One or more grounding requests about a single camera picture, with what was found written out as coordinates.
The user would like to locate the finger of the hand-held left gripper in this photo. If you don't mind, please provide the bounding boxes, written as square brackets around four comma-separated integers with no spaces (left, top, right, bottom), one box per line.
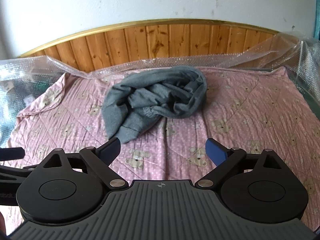
[0,147,25,160]

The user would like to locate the teal curtain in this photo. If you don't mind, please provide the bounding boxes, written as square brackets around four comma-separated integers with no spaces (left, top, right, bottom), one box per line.
[312,2,320,42]

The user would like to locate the grey sweatpants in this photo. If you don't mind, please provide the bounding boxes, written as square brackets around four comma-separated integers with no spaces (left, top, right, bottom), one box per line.
[101,65,208,144]

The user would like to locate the pink bear printed blanket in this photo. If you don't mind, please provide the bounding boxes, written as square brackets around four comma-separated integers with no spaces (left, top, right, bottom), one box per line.
[4,66,320,230]

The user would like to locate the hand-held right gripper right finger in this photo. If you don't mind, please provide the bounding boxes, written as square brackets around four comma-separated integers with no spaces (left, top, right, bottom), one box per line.
[195,138,285,188]

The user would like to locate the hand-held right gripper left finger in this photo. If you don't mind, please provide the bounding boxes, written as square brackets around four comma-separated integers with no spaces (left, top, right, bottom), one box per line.
[41,137,127,190]

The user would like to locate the wooden headboard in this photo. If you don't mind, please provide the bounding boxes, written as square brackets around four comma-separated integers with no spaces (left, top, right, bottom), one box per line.
[19,19,280,73]

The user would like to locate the clear bubble wrap sheet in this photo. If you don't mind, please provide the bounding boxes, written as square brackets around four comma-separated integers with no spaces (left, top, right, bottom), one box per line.
[0,31,320,148]

